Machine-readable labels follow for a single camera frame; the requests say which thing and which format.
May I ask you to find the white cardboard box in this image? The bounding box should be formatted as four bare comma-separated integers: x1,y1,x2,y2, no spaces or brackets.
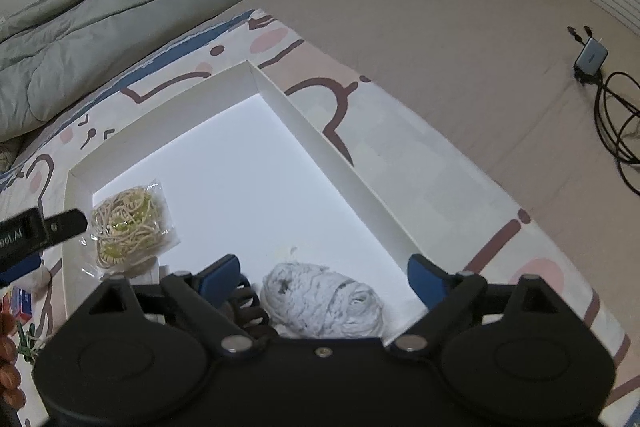
61,61,416,323

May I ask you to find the grey charger with black cable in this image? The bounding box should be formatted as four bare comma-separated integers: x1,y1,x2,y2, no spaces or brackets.
567,25,640,198

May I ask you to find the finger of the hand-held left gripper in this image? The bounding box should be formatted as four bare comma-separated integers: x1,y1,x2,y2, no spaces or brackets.
0,254,42,286
44,207,90,242

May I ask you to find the colourful card box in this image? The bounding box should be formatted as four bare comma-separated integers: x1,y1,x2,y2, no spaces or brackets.
10,287,35,323

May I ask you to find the white string bundle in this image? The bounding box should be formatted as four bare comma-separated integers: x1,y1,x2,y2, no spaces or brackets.
260,262,386,340

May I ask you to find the green clothespin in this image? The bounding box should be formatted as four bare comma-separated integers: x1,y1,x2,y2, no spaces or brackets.
15,322,43,360

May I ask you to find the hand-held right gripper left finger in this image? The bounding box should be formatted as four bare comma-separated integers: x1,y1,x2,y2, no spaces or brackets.
86,254,258,358

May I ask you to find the beige bed sheet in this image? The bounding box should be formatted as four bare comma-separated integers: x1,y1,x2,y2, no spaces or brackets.
220,0,640,388

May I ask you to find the person's left hand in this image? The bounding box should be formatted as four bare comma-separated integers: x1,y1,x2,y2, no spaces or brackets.
0,309,27,413

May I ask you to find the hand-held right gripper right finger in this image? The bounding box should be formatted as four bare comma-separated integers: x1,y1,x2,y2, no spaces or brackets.
392,253,560,358

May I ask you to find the bag of beaded string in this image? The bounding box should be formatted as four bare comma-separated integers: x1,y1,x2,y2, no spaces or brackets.
82,177,182,280

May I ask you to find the cartoon bear printed blanket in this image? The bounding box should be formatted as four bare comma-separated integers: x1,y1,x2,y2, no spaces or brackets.
0,9,633,427

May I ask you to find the grey charger adapter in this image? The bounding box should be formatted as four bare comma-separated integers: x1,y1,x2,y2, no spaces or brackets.
574,36,610,75

